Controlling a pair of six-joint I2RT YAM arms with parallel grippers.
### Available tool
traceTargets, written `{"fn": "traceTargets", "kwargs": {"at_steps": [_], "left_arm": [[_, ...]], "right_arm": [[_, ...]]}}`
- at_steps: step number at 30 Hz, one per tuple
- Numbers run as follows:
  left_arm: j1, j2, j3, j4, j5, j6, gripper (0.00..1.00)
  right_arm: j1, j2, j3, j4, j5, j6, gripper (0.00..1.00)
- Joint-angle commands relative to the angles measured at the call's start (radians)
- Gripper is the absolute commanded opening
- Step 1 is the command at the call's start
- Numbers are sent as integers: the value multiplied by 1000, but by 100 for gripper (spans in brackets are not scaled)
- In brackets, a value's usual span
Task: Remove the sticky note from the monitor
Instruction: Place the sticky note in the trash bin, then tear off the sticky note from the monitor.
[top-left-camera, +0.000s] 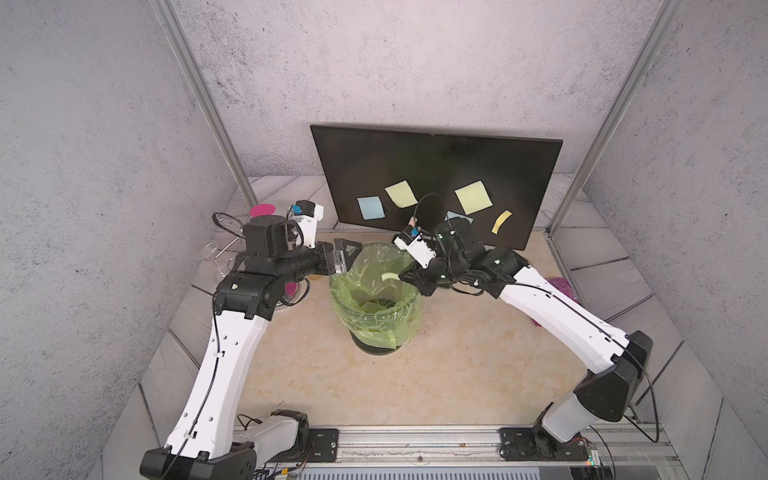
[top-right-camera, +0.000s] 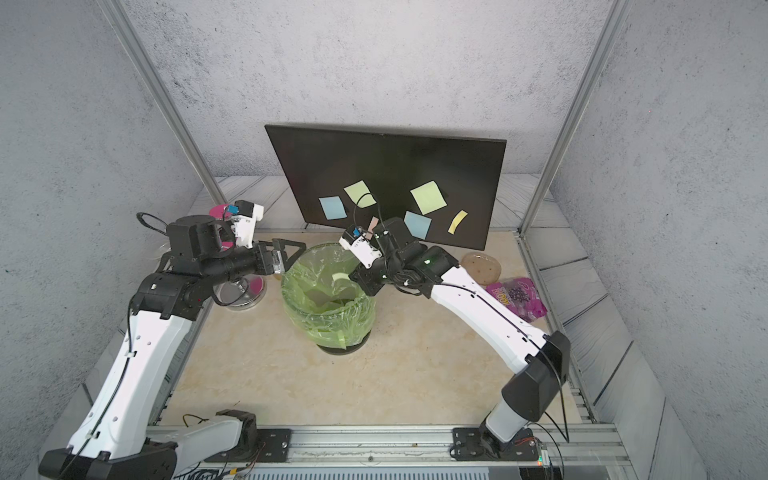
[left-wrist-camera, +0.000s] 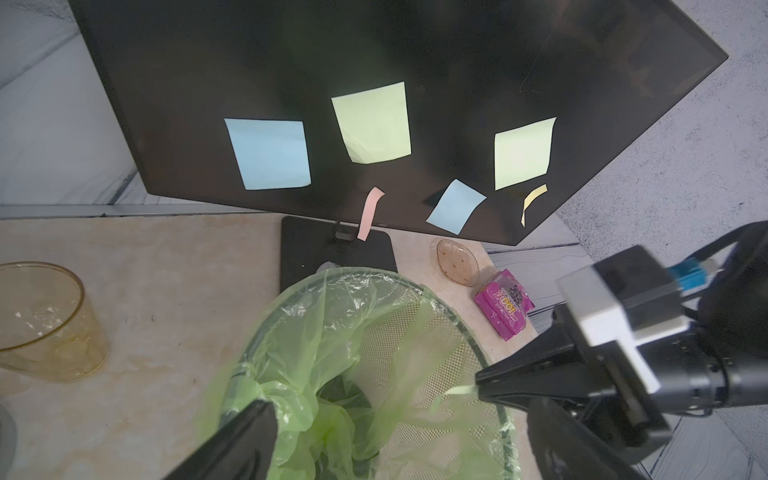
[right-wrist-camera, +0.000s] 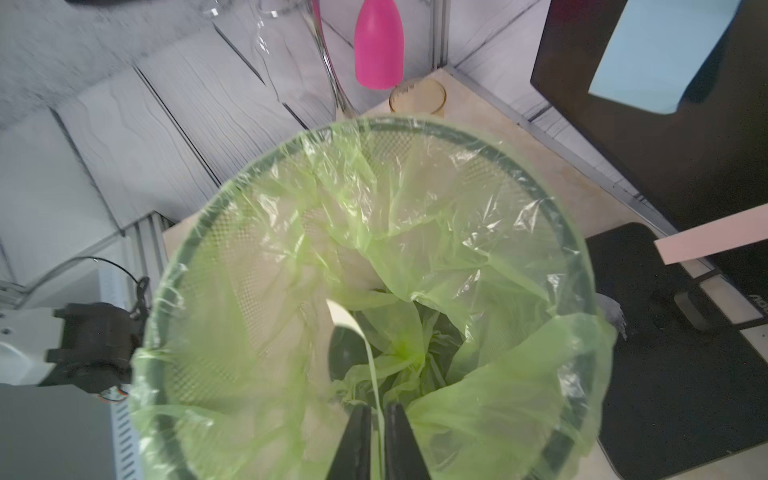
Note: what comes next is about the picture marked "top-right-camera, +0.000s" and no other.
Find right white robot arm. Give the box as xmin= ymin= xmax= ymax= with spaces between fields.
xmin=338 ymin=218 xmax=571 ymax=460

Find left aluminium frame post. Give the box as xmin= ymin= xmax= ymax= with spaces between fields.
xmin=98 ymin=0 xmax=226 ymax=204

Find purple snack packet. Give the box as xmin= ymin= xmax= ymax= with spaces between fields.
xmin=485 ymin=277 xmax=548 ymax=323

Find aluminium frame post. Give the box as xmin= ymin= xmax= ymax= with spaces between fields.
xmin=98 ymin=0 xmax=226 ymax=204
xmin=518 ymin=0 xmax=632 ymax=238

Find blue sticky note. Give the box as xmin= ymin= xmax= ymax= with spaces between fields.
xmin=319 ymin=196 xmax=347 ymax=221
xmin=404 ymin=211 xmax=432 ymax=240

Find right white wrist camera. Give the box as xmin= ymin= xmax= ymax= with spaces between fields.
xmin=339 ymin=226 xmax=382 ymax=269

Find green sticky note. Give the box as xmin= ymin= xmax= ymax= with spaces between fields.
xmin=344 ymin=180 xmax=377 ymax=209
xmin=410 ymin=181 xmax=447 ymax=215

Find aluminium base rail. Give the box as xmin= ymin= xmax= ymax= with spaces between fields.
xmin=179 ymin=424 xmax=636 ymax=479

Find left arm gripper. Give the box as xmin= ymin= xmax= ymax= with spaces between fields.
xmin=200 ymin=238 xmax=306 ymax=289

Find right aluminium frame post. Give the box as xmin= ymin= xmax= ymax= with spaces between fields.
xmin=518 ymin=0 xmax=632 ymax=238

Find brown glass dish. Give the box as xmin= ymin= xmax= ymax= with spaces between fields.
xmin=460 ymin=252 xmax=502 ymax=287

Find mesh bin green bag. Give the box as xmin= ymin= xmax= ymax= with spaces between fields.
xmin=281 ymin=243 xmax=376 ymax=355

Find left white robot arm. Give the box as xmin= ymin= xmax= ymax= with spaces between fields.
xmin=38 ymin=215 xmax=306 ymax=479

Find pink chrome desk lamp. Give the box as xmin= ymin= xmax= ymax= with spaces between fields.
xmin=209 ymin=204 xmax=266 ymax=310

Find pink sticky note strip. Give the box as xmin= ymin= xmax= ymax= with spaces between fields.
xmin=368 ymin=217 xmax=380 ymax=234

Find yellow sticky note strip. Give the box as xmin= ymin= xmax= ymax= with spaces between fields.
xmin=448 ymin=210 xmax=468 ymax=235

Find black computer monitor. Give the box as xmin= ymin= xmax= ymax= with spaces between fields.
xmin=265 ymin=125 xmax=506 ymax=250

